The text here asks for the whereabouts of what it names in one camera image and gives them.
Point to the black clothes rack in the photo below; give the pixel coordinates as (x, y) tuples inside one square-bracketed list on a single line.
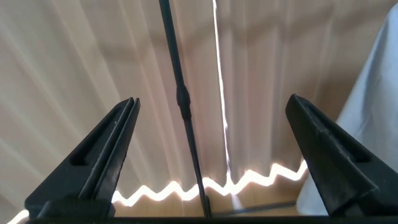
[(183, 99)]

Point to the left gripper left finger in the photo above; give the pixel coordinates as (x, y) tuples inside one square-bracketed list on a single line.
[(93, 174)]

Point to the beige curtain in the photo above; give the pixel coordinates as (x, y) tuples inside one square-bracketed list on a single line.
[(77, 62)]

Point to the pale grey shorts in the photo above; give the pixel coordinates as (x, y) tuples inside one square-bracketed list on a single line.
[(373, 109)]

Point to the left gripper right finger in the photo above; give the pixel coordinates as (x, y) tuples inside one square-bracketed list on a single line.
[(342, 174)]

